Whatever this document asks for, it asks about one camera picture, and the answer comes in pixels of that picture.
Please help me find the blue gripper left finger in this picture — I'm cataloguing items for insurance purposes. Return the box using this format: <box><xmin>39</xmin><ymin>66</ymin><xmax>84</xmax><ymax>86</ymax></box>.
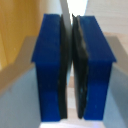
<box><xmin>30</xmin><ymin>13</ymin><xmax>72</xmax><ymax>122</ymax></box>

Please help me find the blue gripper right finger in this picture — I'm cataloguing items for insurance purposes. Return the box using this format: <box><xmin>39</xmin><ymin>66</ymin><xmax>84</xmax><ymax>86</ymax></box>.
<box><xmin>71</xmin><ymin>14</ymin><xmax>118</xmax><ymax>122</ymax></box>

